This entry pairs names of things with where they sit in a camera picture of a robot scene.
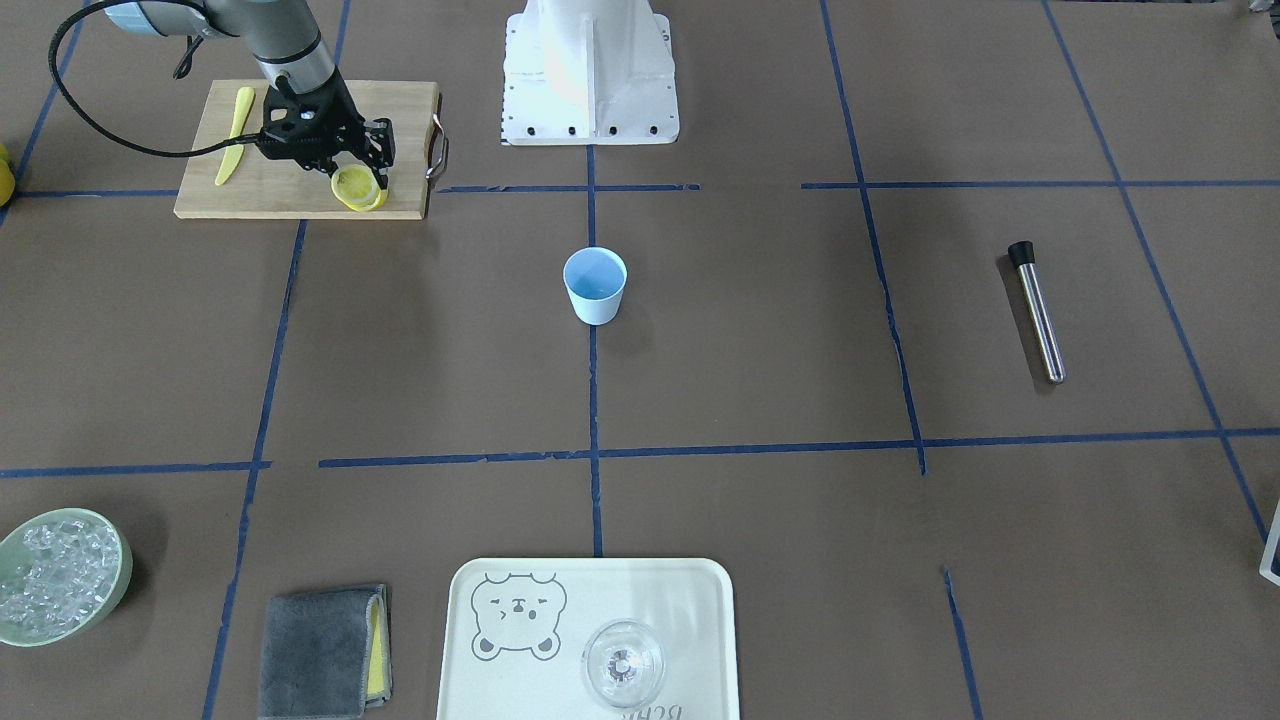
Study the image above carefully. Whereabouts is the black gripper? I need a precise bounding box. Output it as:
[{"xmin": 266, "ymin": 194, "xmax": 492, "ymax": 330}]
[{"xmin": 259, "ymin": 78, "xmax": 396, "ymax": 190}]

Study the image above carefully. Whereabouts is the light blue plastic cup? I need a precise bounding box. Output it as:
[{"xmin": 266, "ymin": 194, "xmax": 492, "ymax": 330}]
[{"xmin": 562, "ymin": 246, "xmax": 628, "ymax": 325}]

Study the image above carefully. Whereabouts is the steel muddler black tip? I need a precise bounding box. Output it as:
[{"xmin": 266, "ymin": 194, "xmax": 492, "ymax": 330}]
[{"xmin": 1007, "ymin": 241, "xmax": 1068, "ymax": 386}]

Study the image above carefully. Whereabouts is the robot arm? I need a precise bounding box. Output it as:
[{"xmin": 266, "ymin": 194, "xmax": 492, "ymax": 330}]
[{"xmin": 47, "ymin": 1, "xmax": 396, "ymax": 190}]

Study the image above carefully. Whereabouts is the whole yellow lemon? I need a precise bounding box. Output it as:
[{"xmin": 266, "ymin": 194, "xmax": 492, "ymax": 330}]
[{"xmin": 0, "ymin": 143, "xmax": 17, "ymax": 208}]

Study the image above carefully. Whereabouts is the white cup rack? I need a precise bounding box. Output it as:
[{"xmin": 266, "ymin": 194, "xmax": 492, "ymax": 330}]
[{"xmin": 1258, "ymin": 503, "xmax": 1280, "ymax": 587}]

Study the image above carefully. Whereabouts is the wooden cutting board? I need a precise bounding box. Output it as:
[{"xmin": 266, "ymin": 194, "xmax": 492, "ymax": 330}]
[{"xmin": 174, "ymin": 81, "xmax": 449, "ymax": 222}]

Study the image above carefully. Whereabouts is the yellow plastic knife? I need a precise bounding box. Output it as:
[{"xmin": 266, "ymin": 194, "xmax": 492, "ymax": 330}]
[{"xmin": 214, "ymin": 86, "xmax": 256, "ymax": 187}]

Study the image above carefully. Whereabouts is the grey folded cloth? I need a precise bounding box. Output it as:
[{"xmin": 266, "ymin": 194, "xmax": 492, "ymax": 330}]
[{"xmin": 259, "ymin": 583, "xmax": 393, "ymax": 719}]

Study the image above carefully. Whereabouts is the cream bear tray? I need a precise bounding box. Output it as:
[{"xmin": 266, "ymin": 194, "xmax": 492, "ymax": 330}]
[{"xmin": 436, "ymin": 559, "xmax": 741, "ymax": 719}]

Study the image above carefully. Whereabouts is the green bowl of ice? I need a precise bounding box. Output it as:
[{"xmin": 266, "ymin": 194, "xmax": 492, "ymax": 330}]
[{"xmin": 1, "ymin": 509, "xmax": 134, "ymax": 648}]

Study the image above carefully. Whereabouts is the clear wine glass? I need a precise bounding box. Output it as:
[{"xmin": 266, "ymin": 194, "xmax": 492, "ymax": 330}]
[{"xmin": 581, "ymin": 619, "xmax": 667, "ymax": 711}]

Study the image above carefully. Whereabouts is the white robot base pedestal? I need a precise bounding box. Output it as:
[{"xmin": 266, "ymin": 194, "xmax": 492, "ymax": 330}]
[{"xmin": 500, "ymin": 1, "xmax": 681, "ymax": 146}]

